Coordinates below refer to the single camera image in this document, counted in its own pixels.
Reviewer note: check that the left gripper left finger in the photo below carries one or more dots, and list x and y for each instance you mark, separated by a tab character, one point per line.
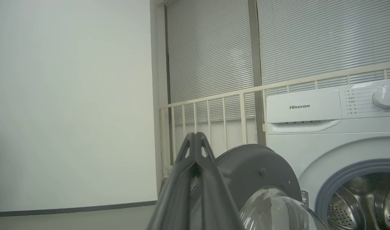
175	204

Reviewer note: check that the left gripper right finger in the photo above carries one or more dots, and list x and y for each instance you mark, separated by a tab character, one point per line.
214	204

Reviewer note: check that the black round glass washer door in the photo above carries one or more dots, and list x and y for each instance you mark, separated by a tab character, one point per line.
252	172

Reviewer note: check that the white front-load washing machine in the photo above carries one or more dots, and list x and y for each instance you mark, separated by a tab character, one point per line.
310	147

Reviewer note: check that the cream metal railing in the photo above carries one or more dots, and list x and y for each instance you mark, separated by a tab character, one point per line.
243	118

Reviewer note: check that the white Hisense detergent drawer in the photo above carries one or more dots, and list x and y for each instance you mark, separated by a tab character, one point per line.
303	106

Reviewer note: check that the grey narrow window blind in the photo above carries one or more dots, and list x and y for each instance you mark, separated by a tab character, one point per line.
211	51

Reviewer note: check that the white round washer dial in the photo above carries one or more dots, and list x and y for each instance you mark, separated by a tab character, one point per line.
386	97

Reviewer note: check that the grey wide window blind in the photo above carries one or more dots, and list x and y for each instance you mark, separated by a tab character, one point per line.
326	35

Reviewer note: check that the grey window frame post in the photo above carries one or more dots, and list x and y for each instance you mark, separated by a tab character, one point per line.
254	41

